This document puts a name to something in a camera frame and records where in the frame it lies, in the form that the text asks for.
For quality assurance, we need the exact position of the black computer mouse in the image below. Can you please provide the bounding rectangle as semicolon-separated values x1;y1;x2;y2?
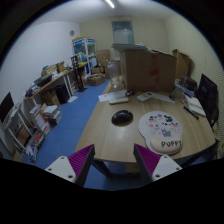
111;110;133;125

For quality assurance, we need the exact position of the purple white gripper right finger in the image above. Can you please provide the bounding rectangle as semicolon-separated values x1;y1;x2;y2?
133;144;182;183

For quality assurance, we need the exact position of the black computer monitor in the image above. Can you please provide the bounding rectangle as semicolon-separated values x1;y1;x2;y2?
0;93;14;122

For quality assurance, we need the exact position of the black office chair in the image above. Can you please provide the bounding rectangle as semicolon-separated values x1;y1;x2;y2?
196;74;219;127

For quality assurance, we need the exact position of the large cardboard box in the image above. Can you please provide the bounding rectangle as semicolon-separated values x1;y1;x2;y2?
120;50;177;92

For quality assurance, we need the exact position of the white flat keyboard device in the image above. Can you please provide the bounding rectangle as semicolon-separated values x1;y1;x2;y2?
109;97;129;105

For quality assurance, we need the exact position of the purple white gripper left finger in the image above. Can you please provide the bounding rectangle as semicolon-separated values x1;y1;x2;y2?
46;144;95;186

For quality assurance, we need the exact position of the ceiling light strip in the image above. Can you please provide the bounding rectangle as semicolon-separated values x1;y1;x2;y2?
105;0;115;8

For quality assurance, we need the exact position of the white shelf rack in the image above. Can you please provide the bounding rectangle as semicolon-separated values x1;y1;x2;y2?
2;103;34;155

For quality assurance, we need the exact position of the white paper sheet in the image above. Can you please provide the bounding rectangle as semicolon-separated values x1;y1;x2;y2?
98;90;126;102

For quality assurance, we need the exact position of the stack of books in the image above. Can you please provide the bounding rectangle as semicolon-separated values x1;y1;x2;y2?
43;105;62;127

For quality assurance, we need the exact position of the black pen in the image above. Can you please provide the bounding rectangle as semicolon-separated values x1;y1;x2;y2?
183;106;199;120

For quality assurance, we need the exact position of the white remote control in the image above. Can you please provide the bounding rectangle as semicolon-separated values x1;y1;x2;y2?
137;92;153;102

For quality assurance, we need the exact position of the white notebook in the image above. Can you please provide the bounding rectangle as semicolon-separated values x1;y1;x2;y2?
186;96;206;117

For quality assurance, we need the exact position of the long side desk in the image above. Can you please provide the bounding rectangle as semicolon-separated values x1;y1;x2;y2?
24;63;87;104

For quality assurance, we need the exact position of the blue white claw machine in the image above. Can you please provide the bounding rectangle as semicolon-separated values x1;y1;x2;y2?
72;37;97;76

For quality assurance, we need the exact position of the cardboard box on floor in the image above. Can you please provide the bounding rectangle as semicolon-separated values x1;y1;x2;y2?
87;75;106;86

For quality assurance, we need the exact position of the clear glass jar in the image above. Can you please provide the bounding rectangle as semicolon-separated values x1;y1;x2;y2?
108;61;120;88

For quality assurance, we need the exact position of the tall cardboard box right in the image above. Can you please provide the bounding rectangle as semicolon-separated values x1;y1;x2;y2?
172;49;189;79

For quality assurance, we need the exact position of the puppy print mouse pad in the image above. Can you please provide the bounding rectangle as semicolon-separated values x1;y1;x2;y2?
138;111;183;155

